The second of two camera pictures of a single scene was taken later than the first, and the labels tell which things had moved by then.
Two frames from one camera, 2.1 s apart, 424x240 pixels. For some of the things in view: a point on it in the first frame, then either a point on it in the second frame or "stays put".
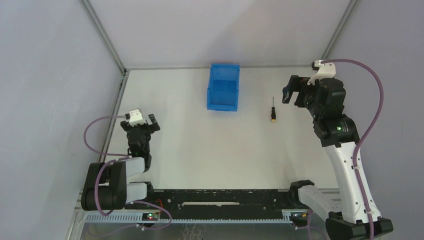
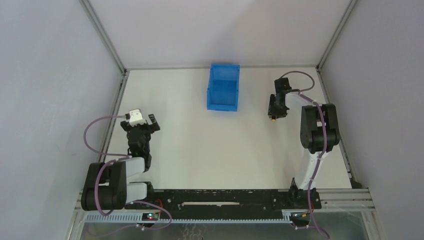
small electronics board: (151, 216) stays put
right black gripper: (301, 96) to (277, 108)
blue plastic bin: (223, 87) stays put
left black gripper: (139, 127) stays put
